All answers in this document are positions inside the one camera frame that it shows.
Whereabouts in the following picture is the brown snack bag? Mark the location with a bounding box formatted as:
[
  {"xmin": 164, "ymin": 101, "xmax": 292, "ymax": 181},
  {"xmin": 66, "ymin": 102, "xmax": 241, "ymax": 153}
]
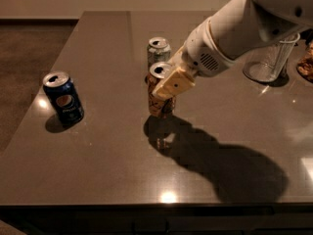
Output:
[{"xmin": 296, "ymin": 42, "xmax": 313, "ymax": 83}]

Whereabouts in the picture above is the orange soda can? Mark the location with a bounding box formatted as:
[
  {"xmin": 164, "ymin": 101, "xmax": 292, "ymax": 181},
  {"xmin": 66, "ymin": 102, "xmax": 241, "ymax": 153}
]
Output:
[{"xmin": 146, "ymin": 62, "xmax": 176, "ymax": 118}]

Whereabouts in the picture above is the green white 7up can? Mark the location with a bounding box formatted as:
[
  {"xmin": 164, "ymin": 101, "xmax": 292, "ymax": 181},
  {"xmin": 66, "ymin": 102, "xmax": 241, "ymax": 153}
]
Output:
[{"xmin": 147, "ymin": 37, "xmax": 171, "ymax": 67}]

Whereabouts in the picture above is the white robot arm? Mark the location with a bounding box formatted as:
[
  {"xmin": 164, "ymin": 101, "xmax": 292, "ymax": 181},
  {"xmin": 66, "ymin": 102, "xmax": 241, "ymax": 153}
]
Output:
[{"xmin": 153, "ymin": 0, "xmax": 313, "ymax": 100}]

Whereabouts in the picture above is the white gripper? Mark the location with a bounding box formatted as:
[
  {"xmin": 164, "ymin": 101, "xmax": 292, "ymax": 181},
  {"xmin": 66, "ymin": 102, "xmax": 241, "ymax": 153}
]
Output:
[{"xmin": 153, "ymin": 19, "xmax": 235, "ymax": 100}]

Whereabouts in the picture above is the clear glass cup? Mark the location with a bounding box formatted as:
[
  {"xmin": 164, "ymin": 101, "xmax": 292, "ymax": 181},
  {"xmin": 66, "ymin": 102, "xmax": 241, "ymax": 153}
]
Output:
[{"xmin": 243, "ymin": 33, "xmax": 300, "ymax": 83}]

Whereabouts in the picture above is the blue pepsi can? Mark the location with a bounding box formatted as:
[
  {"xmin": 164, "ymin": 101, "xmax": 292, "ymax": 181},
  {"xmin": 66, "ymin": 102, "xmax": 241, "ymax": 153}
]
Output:
[{"xmin": 43, "ymin": 70, "xmax": 84, "ymax": 125}]

